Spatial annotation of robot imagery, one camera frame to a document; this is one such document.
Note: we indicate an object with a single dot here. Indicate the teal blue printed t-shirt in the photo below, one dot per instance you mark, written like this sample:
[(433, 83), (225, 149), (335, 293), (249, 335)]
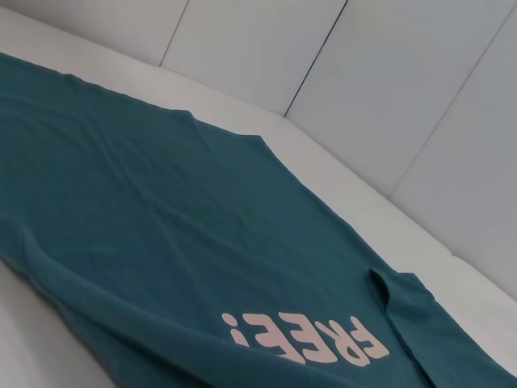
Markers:
[(161, 202)]

